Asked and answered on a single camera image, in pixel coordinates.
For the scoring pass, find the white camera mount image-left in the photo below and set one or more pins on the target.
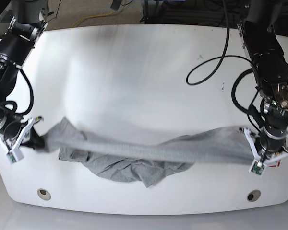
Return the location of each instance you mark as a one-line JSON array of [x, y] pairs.
[[12, 148]]

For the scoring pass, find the grey T-shirt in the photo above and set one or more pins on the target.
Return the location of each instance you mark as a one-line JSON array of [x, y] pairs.
[[126, 162]]

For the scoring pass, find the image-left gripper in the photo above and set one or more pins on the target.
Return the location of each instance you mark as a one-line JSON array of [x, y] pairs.
[[10, 127]]

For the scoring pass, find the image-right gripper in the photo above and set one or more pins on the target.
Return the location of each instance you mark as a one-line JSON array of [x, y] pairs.
[[270, 140]]

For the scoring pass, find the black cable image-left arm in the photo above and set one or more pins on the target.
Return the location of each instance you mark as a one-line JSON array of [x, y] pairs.
[[20, 97]]

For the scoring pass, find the right table cable grommet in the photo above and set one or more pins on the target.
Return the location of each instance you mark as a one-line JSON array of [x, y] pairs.
[[253, 195]]

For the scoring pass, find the left table cable grommet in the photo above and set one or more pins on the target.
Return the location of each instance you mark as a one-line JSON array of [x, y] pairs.
[[44, 194]]

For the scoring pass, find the table cable grommet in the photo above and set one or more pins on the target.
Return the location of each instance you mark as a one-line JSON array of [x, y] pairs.
[[253, 195], [44, 194]]

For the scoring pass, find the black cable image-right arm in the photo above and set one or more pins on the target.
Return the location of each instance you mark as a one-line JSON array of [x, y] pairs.
[[215, 101]]

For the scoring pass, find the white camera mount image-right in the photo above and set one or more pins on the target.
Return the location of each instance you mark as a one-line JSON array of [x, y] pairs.
[[261, 160]]

